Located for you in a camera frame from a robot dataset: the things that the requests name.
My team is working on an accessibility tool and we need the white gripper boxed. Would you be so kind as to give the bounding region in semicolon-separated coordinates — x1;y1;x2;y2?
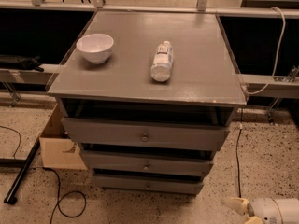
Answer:
221;197;281;224

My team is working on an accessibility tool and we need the grey bottom drawer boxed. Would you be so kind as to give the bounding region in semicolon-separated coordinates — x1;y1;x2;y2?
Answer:
93;175;204;195

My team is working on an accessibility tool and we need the grey drawer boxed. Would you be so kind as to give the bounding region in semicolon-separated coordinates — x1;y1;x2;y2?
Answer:
80;150;213;176
93;175;204;195
62;118;229;151

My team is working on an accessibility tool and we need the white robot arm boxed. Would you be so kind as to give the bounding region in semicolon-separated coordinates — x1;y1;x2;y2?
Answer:
221;197;299;224

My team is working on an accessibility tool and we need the grey middle drawer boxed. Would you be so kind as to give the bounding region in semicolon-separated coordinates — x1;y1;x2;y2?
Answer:
80;150;213;176

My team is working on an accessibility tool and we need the grey drawer cabinet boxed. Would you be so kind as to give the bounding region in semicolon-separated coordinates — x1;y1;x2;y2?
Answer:
49;11;246;183

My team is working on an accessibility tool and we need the grey top drawer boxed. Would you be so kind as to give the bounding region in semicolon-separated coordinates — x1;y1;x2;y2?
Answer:
62;118;229;151

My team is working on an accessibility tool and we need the clear plastic bottle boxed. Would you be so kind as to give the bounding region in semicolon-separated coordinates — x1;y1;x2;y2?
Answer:
150;41;174;82

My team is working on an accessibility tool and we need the cardboard box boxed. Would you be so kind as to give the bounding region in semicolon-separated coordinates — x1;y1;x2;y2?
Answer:
39;105;87;170

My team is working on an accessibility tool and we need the white ceramic bowl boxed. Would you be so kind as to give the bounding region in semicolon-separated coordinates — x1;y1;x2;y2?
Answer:
76;34;114;64

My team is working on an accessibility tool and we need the black metal bar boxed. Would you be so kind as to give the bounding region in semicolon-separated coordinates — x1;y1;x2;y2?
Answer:
0;139;40;205

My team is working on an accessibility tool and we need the black floor cable right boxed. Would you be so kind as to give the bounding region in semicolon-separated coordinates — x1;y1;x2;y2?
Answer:
235;107;245;199

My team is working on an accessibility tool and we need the metal rail frame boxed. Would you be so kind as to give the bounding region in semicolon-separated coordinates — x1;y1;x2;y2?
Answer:
1;0;298;113

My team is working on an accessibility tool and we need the white cable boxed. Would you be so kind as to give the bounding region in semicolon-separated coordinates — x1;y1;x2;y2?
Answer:
240;7;287;96

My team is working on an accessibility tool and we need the black cloth on rail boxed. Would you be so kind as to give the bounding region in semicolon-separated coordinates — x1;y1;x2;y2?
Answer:
0;55;44;72

